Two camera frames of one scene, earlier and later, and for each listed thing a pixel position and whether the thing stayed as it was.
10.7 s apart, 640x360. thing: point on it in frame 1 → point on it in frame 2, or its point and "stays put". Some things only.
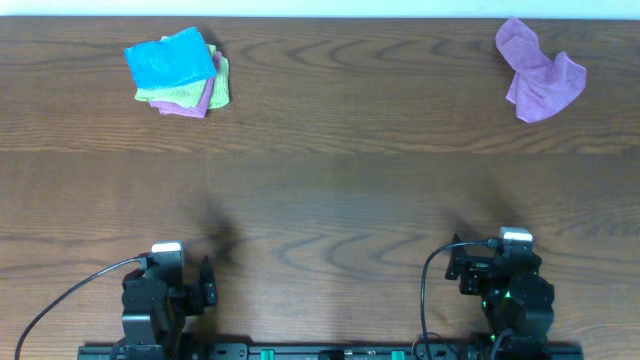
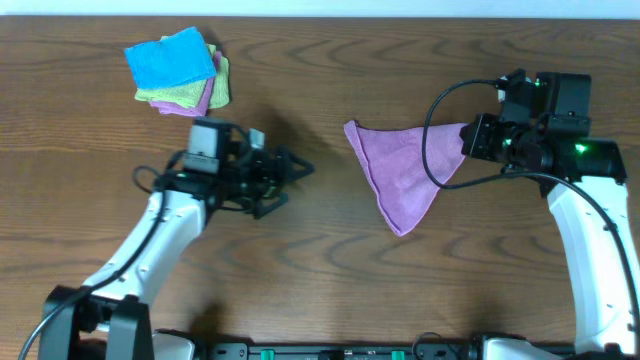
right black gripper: x=475 y=271 → x=476 y=145
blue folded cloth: x=180 y=59 stays put
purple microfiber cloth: x=540 y=86 → x=393 y=159
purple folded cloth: x=204 y=102 stays put
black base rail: x=331 y=351 stays put
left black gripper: x=204 y=291 → x=273 y=178
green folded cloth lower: x=220 y=91 stays put
